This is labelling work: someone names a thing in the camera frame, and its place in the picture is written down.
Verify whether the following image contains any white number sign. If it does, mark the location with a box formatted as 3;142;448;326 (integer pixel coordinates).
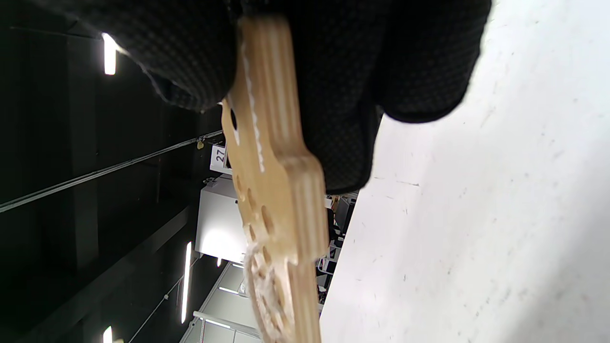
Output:
210;143;230;174

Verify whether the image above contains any person's right hand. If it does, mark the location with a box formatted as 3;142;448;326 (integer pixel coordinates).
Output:
38;0;492;195

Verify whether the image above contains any wooden crocodile lacing toy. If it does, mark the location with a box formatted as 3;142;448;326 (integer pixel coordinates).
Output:
221;14;329;343

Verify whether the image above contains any cream rope with wooden needle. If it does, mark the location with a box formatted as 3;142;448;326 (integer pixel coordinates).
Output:
243;241;298;343

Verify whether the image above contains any grey ceiling conduit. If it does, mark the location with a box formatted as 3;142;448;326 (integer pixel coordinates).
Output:
0;130;224;213

